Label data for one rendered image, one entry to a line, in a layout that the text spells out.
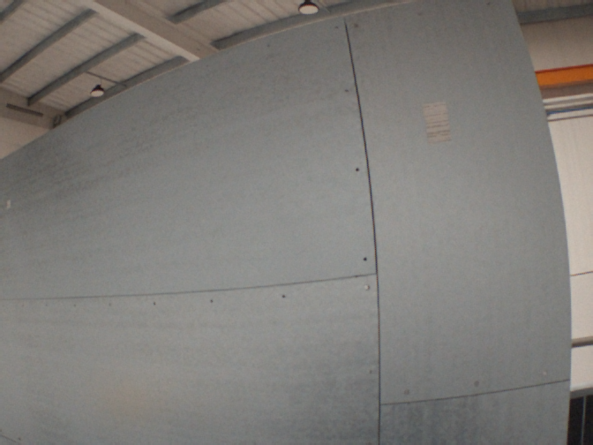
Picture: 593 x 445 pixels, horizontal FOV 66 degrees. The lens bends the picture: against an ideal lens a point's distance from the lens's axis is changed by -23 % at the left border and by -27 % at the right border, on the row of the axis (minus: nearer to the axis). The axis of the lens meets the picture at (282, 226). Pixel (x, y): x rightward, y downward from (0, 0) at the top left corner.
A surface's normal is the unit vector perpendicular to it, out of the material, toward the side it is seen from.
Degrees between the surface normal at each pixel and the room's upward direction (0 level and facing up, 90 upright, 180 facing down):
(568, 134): 90
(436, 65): 90
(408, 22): 90
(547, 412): 90
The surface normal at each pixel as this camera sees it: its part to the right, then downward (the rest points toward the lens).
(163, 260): -0.50, -0.11
